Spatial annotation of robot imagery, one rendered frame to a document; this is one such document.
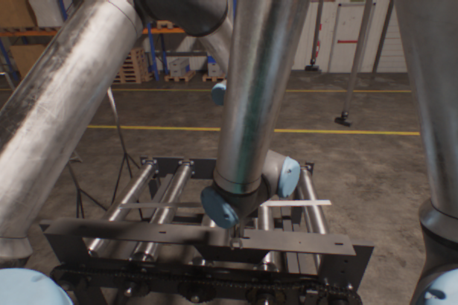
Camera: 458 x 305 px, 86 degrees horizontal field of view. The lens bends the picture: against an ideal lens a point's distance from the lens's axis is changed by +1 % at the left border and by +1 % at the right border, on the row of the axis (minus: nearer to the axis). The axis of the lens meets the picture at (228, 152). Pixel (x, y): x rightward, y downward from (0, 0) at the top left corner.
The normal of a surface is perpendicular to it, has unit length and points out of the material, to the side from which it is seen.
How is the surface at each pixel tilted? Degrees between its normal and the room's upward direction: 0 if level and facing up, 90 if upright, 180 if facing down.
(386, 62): 90
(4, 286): 5
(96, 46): 67
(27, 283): 5
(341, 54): 90
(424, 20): 99
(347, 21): 90
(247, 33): 91
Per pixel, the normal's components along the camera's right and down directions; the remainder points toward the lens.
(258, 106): 0.06, 0.62
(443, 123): -0.90, 0.35
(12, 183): 0.68, -0.06
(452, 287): -0.08, -0.84
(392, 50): -0.11, 0.48
